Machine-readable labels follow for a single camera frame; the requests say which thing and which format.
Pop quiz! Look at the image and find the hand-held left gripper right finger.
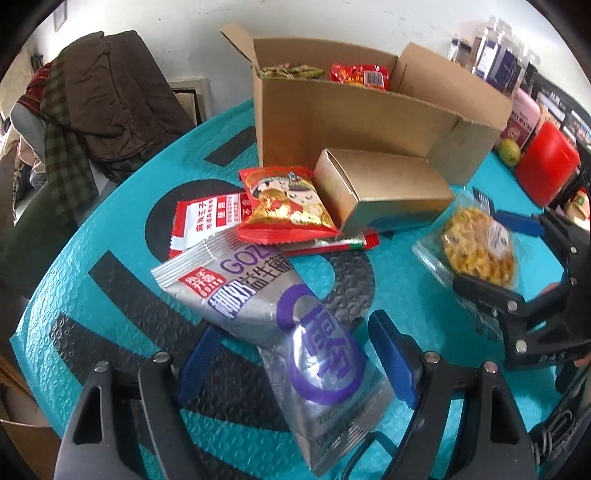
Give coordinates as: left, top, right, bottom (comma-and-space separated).
367, 309, 539, 480

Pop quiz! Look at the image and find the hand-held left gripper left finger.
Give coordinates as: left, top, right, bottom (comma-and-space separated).
53, 325, 222, 480

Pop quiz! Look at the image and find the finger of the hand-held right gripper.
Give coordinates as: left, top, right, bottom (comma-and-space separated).
452, 272, 534, 358
494, 210, 581, 280

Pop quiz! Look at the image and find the clear packet yellow crispy cake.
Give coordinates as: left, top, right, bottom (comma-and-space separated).
412, 191, 522, 333

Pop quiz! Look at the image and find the silver purple snack packet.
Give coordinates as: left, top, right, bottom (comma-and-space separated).
151, 226, 397, 476

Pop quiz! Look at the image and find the thin red stick packet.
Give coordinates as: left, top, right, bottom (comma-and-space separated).
277, 231, 382, 257

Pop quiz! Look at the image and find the small gold cardboard box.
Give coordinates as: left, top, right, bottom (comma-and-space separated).
314, 148, 457, 236

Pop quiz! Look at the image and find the red white sachet packet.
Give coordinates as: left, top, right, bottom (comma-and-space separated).
168, 190, 252, 259

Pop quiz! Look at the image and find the red cartoon snack packet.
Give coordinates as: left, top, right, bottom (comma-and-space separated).
237, 165, 340, 244

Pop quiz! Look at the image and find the red yellow-print snack packet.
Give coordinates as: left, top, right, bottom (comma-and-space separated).
329, 63, 391, 92

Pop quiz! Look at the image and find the green-edged snack packet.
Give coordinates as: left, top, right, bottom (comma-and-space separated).
259, 64, 325, 80

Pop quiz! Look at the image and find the red canister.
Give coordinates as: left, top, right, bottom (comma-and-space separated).
515, 121, 581, 208

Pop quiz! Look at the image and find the green fruit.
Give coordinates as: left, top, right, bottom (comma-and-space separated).
498, 137, 522, 167

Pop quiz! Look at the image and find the teal bubble mailer mat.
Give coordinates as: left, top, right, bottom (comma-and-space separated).
10, 97, 591, 480

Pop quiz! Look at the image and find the pink canister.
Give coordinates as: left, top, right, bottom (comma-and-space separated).
501, 88, 542, 148

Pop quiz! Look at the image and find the black pouch bag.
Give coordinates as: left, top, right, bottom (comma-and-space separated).
531, 74, 591, 144

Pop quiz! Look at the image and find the clear jar black label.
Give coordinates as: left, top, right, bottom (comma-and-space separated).
522, 48, 542, 93

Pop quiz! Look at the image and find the clear jar dark blue label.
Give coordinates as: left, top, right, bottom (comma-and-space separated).
485, 34, 529, 95

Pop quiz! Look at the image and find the brown cardboard carton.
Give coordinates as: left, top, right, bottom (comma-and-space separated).
0, 353, 63, 467

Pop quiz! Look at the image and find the dark green armchair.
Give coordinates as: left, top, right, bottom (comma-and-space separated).
0, 185, 100, 287

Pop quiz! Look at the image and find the green plaid cloth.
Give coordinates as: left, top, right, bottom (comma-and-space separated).
39, 60, 100, 222

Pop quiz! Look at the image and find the white framed board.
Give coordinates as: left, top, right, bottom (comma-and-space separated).
167, 78, 214, 126

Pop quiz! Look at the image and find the brown jacket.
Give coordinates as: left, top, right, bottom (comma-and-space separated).
41, 30, 195, 183

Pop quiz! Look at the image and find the red plaid cloth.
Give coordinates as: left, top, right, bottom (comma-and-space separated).
18, 62, 55, 114

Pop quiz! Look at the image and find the wall picture frame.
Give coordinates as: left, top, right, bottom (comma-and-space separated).
52, 0, 70, 32

